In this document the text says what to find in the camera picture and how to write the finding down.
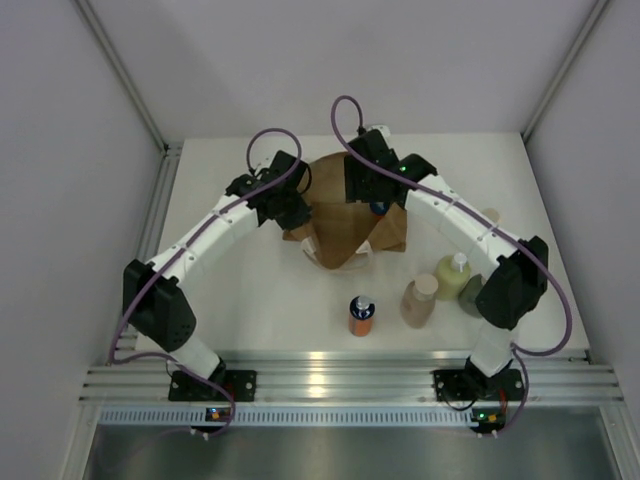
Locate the beige pump bottle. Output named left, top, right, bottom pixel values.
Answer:
left=481, top=208, right=501, bottom=224

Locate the left aluminium frame post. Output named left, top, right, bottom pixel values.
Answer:
left=74, top=0, right=171, bottom=156

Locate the aluminium mounting rail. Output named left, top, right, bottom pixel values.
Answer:
left=79, top=352, right=624, bottom=407

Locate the dark green pump bottle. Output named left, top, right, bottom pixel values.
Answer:
left=458, top=275, right=485, bottom=318

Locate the aluminium frame post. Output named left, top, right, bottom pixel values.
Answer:
left=74, top=0, right=171, bottom=156
left=520, top=0, right=614, bottom=144

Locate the orange blue-capped bottle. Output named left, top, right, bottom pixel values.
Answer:
left=369, top=202, right=390, bottom=217

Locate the navy orange pump bottle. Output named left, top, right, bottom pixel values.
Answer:
left=348, top=295, right=376, bottom=337

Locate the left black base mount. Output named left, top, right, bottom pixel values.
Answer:
left=168, top=370, right=258, bottom=403

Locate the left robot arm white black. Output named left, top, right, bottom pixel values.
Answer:
left=123, top=150, right=311, bottom=400

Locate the pink pump bottle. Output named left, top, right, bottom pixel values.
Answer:
left=400, top=274, right=439, bottom=329

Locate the yellow-green pump bottle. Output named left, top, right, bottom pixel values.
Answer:
left=434, top=252, right=471, bottom=301

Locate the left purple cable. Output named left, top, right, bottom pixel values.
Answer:
left=107, top=126, right=302, bottom=441

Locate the grey slotted cable duct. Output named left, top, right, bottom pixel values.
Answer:
left=98, top=406, right=498, bottom=427

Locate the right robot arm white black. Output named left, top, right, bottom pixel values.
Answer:
left=343, top=128, right=549, bottom=398

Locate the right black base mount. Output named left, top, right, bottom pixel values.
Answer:
left=432, top=368, right=478, bottom=403

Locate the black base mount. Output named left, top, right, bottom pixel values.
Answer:
left=432, top=368, right=478, bottom=403
left=168, top=370, right=258, bottom=403

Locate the burlap canvas tote bag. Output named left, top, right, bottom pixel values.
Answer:
left=282, top=152, right=408, bottom=272

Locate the right aluminium frame post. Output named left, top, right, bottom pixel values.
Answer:
left=520, top=0, right=614, bottom=144

